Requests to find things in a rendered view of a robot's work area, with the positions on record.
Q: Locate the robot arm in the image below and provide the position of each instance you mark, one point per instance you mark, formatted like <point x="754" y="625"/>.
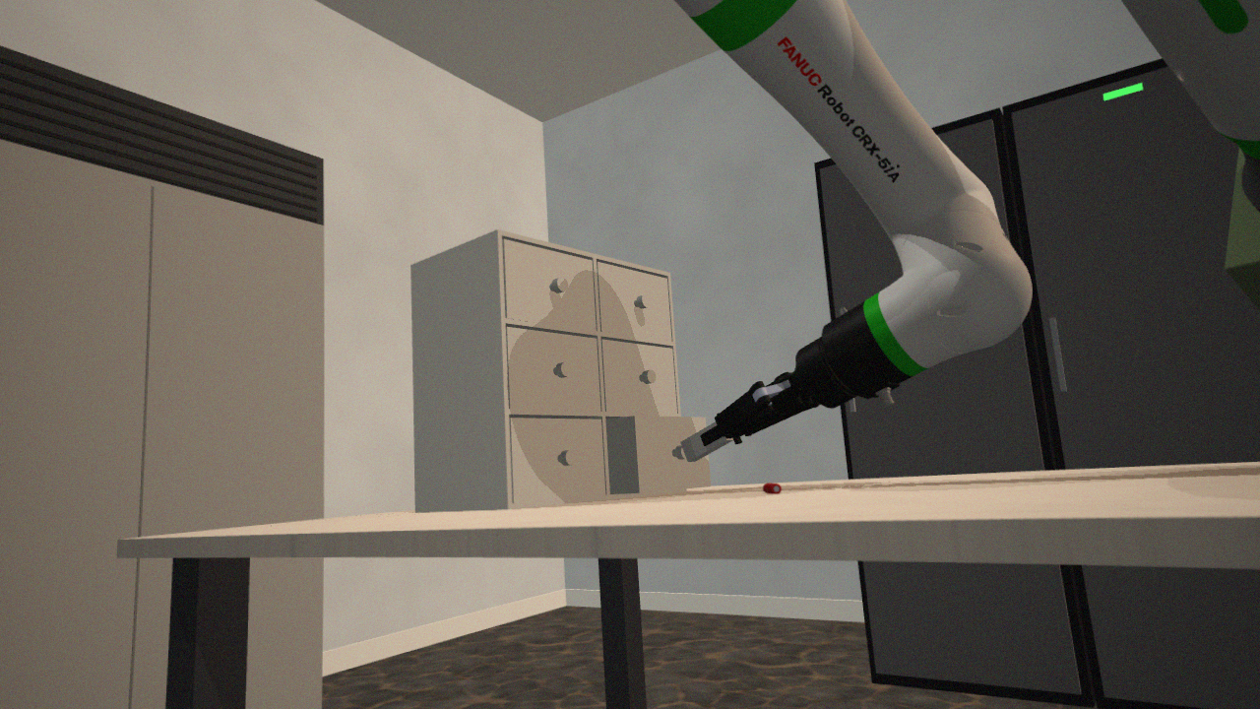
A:
<point x="814" y="59"/>

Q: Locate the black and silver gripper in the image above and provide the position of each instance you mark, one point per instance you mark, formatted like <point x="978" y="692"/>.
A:
<point x="763" y="406"/>

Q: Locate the small grey chest of drawers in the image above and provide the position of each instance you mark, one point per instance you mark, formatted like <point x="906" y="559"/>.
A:
<point x="462" y="458"/>

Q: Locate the tan drawer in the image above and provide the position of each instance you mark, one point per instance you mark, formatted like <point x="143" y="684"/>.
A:
<point x="548" y="287"/>
<point x="643" y="455"/>
<point x="550" y="371"/>
<point x="543" y="466"/>
<point x="633" y="303"/>
<point x="638" y="378"/>

